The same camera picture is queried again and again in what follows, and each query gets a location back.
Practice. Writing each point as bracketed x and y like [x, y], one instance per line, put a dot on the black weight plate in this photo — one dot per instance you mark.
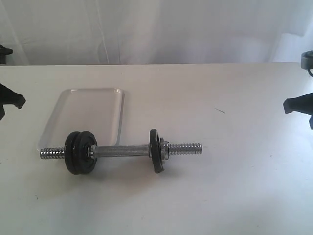
[69, 153]
[84, 164]

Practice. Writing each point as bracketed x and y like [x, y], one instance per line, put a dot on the chrome dumbbell bar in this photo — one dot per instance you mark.
[124, 151]

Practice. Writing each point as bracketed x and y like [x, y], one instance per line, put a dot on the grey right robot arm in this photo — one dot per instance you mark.
[307, 64]

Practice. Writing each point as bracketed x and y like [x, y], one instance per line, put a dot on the white plastic tray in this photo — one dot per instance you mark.
[98, 110]

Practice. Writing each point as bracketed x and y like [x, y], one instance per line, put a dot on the black weight plate taped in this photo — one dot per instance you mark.
[158, 150]

